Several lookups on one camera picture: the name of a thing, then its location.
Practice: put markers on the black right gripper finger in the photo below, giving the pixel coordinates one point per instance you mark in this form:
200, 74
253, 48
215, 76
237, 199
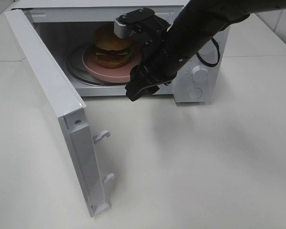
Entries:
142, 82
133, 22

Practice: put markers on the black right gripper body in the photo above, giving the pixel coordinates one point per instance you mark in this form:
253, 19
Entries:
153, 55

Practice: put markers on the pink round plate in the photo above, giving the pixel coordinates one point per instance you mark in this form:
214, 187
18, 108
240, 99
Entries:
116, 75

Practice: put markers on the burger with lettuce and cheese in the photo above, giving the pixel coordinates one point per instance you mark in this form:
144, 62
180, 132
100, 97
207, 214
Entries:
110, 51

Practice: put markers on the white microwave knob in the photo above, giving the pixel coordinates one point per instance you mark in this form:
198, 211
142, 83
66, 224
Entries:
199, 74

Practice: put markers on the round white door button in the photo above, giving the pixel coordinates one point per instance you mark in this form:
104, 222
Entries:
195, 93

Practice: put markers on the white microwave door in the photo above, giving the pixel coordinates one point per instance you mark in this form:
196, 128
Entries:
64, 110

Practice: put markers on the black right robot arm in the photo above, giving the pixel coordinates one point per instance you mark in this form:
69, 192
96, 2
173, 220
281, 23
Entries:
171, 46

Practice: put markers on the white microwave oven body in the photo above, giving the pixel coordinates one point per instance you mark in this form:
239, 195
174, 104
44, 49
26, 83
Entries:
54, 36

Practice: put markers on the glass microwave turntable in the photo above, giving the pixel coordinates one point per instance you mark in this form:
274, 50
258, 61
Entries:
75, 67

